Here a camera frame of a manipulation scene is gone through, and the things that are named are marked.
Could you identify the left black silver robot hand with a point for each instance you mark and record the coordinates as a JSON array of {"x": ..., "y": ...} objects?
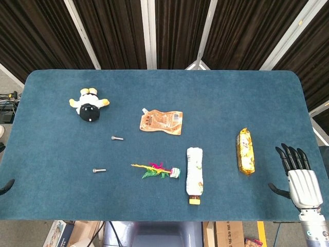
[{"x": 7, "y": 185}]

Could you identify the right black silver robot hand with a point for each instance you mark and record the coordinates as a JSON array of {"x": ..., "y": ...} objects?
[{"x": 304, "y": 185}]

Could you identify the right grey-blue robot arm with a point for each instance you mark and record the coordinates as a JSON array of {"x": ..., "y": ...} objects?
[{"x": 314, "y": 226}]

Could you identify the golden snack package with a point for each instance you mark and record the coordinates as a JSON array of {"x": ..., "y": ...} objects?
[{"x": 246, "y": 151}]

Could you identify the white picture-printed box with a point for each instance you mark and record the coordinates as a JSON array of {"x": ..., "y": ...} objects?
[{"x": 57, "y": 234}]

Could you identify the colourful snack packet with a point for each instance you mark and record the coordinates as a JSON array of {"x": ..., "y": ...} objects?
[{"x": 253, "y": 242}]

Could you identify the plain brown cardboard box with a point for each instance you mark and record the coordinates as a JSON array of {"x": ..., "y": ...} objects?
[{"x": 82, "y": 231}]

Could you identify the brown cardboard box with print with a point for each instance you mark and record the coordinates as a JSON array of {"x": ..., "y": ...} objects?
[{"x": 226, "y": 234}]

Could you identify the black white yellow plush toy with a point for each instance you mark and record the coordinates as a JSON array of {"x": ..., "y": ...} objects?
[{"x": 88, "y": 112}]

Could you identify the white label bottle yellow cap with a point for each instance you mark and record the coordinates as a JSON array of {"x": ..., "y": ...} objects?
[{"x": 194, "y": 169}]

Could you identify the colourful feather shuttlecock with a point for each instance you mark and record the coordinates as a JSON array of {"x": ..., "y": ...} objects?
[{"x": 174, "y": 173}]

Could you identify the blue felt table cover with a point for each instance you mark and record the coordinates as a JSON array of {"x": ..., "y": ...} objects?
[{"x": 205, "y": 90}]

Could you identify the grey robot torso base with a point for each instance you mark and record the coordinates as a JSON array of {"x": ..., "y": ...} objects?
[{"x": 154, "y": 234}]

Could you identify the orange sauce spout pouch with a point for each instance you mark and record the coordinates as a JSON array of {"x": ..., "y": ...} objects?
[{"x": 162, "y": 121}]

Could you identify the dark brown curtain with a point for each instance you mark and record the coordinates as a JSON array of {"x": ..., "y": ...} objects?
[{"x": 115, "y": 31}]

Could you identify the white frame post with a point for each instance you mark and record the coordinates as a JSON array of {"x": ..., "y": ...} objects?
[
  {"x": 204, "y": 36},
  {"x": 82, "y": 36},
  {"x": 288, "y": 38},
  {"x": 149, "y": 33}
]

